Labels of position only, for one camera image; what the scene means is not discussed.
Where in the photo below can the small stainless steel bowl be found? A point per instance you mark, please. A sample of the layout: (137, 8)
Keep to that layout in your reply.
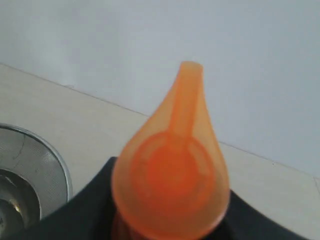
(19, 204)

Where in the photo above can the orange dish soap pump bottle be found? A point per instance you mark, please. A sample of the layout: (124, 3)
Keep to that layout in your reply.
(170, 182)

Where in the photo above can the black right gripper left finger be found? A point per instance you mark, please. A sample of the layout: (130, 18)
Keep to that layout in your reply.
(88, 215)

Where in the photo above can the steel mesh colander basket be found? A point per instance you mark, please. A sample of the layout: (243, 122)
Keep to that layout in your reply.
(32, 158)

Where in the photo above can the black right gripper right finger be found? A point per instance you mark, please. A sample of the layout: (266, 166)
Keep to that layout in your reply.
(243, 222)

